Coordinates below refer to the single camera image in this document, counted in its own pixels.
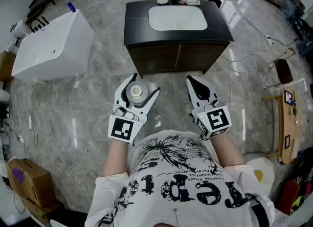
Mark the person's left forearm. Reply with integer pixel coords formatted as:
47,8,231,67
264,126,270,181
102,138,131,178

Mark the person's right forearm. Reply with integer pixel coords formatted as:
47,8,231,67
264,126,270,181
209,132,248,168

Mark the black bathtub faucet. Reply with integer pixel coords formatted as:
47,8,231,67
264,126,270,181
30,16,50,32

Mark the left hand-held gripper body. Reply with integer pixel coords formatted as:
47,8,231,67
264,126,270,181
107,102,149,145

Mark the white printed shirt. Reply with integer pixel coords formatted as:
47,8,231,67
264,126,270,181
84,129,276,227

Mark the dark wooden vanity cabinet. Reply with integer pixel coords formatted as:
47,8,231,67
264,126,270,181
125,41,230,79

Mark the white bathtub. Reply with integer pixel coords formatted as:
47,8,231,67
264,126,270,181
11,8,95,83

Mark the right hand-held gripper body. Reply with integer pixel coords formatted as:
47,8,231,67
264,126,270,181
190,99,233,139

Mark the brown cardboard box purple sticker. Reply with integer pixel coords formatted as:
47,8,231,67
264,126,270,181
5,158,60,208

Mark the white floor cable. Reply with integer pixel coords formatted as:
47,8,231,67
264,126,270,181
219,3,298,76

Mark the chair with brown seat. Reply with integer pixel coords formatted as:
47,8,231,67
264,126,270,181
262,46,298,90

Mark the light wooden table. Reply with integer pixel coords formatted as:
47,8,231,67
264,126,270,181
261,88,307,166

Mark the white sink basin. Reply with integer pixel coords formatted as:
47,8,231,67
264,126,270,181
147,5,208,32

